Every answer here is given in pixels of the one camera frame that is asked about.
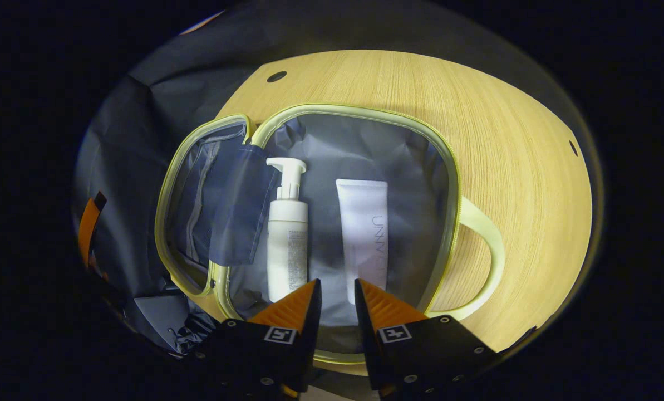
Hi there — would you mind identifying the white pump bottle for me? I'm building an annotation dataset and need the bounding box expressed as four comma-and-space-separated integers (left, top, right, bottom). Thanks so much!
266, 157, 309, 303

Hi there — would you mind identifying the white squeeze tube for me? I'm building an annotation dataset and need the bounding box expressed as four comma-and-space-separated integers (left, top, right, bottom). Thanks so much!
336, 179, 389, 306

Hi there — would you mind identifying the cream yellow suitcase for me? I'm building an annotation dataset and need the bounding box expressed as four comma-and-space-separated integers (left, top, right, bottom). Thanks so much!
154, 103, 506, 365

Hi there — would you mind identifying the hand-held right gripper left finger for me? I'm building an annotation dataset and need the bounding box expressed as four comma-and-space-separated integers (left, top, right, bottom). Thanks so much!
184, 278, 322, 399

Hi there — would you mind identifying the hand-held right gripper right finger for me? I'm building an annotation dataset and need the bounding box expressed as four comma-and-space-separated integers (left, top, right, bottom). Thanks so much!
355, 278, 499, 397

